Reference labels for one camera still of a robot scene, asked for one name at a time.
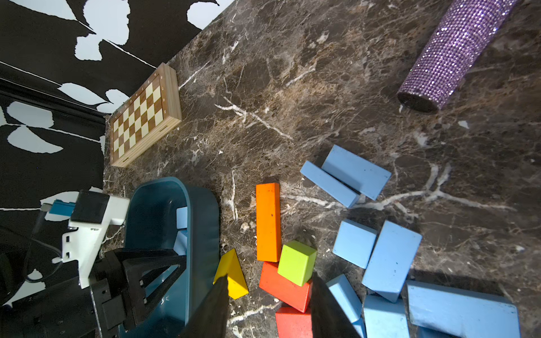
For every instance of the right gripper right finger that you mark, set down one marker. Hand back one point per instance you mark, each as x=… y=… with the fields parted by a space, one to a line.
x=327 y=317

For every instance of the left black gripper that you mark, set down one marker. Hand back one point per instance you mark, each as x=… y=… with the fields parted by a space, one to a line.
x=125 y=288

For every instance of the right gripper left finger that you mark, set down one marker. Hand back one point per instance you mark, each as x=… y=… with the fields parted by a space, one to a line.
x=210 y=318

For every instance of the dark teal plastic tray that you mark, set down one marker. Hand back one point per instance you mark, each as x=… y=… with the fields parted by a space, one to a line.
x=151 y=224

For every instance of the red orange block stack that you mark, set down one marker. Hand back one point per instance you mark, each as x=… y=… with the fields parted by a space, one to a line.
x=294 y=318

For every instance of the small yellow block left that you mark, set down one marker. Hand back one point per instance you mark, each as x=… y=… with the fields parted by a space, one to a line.
x=229 y=266

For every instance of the lime green cube block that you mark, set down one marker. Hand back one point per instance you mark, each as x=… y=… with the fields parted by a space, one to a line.
x=297 y=262

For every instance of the light blue block pile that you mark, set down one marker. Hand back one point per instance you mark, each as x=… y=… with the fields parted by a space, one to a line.
x=445 y=310

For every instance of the long orange block upper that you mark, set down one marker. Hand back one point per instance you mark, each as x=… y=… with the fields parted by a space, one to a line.
x=268 y=227

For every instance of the wooden chess board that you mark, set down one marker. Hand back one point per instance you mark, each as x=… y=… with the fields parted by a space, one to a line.
x=150 y=114

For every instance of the purple glitter microphone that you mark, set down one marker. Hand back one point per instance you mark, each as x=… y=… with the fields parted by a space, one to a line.
x=463 y=33

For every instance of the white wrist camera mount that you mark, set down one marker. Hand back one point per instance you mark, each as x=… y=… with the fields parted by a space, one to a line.
x=89 y=214

